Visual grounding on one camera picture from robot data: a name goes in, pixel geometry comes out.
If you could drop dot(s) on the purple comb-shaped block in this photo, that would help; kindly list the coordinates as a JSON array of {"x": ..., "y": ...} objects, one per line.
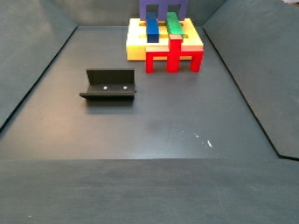
[{"x": 163, "y": 8}]

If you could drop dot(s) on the yellow slotted board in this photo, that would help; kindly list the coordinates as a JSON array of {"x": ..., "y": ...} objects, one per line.
[{"x": 137, "y": 38}]

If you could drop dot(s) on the red comb-shaped block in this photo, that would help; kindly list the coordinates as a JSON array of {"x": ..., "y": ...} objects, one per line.
[{"x": 174, "y": 52}]

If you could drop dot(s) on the blue bar block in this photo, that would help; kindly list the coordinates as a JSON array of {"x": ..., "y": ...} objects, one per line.
[{"x": 151, "y": 27}]

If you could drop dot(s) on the black angle bracket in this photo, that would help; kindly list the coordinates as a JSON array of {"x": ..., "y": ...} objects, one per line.
[{"x": 110, "y": 83}]

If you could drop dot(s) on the green bar block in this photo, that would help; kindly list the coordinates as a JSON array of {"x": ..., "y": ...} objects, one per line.
[{"x": 174, "y": 25}]

